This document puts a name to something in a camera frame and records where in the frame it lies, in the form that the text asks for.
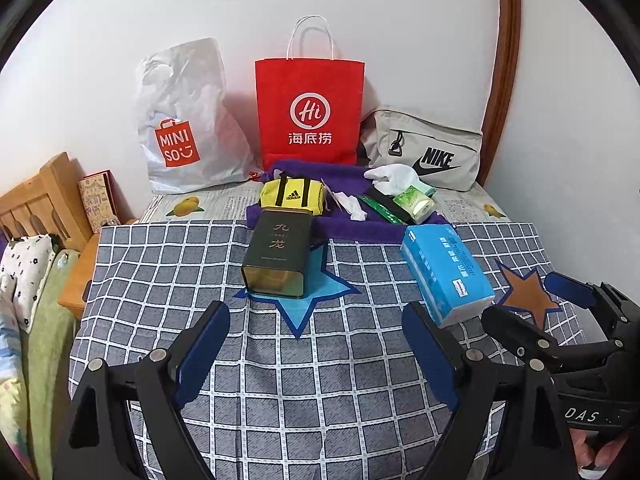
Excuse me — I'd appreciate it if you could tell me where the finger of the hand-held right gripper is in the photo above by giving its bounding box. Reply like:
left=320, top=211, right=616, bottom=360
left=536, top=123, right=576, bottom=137
left=481, top=305, right=569, bottom=373
left=544, top=271, right=640, bottom=341

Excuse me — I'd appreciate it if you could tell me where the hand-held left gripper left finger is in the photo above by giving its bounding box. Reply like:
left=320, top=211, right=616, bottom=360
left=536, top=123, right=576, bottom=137
left=52, top=300, right=231, bottom=480

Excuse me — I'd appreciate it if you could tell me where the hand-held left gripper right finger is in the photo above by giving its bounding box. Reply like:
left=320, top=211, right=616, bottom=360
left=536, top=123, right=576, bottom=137
left=401, top=301, right=576, bottom=480

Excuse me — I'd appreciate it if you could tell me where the green pocket tissue pack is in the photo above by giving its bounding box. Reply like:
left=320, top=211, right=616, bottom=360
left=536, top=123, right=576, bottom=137
left=392, top=185, right=436, bottom=225

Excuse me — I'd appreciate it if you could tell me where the black watch strap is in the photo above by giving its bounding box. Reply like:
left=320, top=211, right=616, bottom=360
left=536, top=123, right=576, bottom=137
left=370, top=186, right=407, bottom=222

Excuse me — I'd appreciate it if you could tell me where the green slim packet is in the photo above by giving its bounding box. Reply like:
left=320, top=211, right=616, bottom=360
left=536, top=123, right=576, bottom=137
left=356, top=194, right=408, bottom=225

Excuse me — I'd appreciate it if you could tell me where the translucent mesh drawstring pouch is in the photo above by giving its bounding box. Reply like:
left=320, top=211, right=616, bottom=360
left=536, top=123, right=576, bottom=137
left=322, top=180, right=371, bottom=222

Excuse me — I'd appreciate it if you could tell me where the yellow mini sports bag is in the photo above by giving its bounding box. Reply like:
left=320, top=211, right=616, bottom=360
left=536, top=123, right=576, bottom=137
left=258, top=176, right=327, bottom=217

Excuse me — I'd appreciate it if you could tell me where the white cotton glove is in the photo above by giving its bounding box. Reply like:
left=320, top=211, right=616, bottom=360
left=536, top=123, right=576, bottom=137
left=364, top=163, right=426, bottom=196

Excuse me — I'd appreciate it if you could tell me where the person's right hand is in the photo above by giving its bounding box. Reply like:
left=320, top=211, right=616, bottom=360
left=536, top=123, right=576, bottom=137
left=575, top=430, right=626, bottom=480

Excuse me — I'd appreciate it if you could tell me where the brown star patch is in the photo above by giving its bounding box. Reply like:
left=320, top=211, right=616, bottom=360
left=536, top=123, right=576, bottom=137
left=495, top=260, right=563, bottom=328

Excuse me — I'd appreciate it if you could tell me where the blue tissue pack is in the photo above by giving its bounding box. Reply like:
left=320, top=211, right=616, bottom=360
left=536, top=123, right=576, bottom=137
left=400, top=224, right=496, bottom=328

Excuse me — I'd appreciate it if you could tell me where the grey checked cloth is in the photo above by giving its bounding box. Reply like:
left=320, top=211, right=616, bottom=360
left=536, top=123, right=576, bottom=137
left=67, top=220, right=576, bottom=480

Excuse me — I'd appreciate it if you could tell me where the blue star patch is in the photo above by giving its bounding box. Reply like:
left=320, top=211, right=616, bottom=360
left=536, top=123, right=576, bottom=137
left=234, top=249, right=362, bottom=341

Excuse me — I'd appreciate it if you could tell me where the dark rectangular tea tin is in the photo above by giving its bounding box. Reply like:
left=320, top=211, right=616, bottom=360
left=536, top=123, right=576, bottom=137
left=241, top=209, right=313, bottom=300

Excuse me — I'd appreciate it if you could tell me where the wooden nightstand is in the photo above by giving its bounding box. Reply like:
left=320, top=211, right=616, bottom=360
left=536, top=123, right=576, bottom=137
left=57, top=235, right=101, bottom=318

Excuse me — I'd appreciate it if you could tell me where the newsprint pattern bed sheet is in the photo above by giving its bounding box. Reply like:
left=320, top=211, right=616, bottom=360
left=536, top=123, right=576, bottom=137
left=137, top=180, right=511, bottom=226

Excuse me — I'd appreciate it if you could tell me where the purple towel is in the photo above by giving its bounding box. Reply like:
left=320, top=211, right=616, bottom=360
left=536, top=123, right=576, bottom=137
left=245, top=159, right=448, bottom=243

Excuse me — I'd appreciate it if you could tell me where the light green blanket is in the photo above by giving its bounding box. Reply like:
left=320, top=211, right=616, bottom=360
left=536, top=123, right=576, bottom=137
left=20, top=250, right=81, bottom=480

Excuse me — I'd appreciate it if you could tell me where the patterned book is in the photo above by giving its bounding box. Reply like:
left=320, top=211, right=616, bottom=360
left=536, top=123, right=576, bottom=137
left=78, top=171, right=118, bottom=233

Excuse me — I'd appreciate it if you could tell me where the white floral pillow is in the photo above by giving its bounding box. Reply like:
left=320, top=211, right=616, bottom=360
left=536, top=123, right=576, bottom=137
left=0, top=235, right=61, bottom=333

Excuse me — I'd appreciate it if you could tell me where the pastel patterned quilt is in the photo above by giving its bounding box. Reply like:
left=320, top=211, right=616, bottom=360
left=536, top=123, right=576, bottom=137
left=0, top=285, right=28, bottom=466

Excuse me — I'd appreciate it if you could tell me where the grey fabric zip bag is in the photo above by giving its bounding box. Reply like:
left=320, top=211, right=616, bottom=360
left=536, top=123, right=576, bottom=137
left=360, top=105, right=484, bottom=192

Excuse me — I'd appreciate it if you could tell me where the wooden bed headboard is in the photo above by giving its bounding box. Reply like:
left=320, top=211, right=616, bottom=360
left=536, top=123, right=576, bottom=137
left=0, top=152, right=96, bottom=251

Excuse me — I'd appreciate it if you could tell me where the white plastic shopping bag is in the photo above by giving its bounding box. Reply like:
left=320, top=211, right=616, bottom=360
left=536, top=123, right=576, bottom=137
left=134, top=37, right=258, bottom=195

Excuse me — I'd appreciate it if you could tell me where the red paper carrier bag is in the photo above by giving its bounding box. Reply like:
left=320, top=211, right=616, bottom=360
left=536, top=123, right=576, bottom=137
left=255, top=16, right=366, bottom=171

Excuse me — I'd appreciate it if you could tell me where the brown wooden door frame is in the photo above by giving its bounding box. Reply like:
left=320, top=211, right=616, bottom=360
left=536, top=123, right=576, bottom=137
left=480, top=0, right=521, bottom=186

